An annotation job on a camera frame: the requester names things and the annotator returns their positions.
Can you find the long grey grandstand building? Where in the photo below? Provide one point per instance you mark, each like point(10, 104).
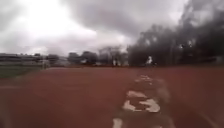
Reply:
point(20, 60)

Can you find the green grass field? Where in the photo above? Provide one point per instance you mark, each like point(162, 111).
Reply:
point(13, 71)

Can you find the red running track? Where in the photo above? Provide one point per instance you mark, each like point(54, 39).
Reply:
point(76, 96)

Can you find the row of dark trees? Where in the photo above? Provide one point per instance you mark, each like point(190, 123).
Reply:
point(173, 46)

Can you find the white painted track markings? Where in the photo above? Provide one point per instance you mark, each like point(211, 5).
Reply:
point(148, 105)

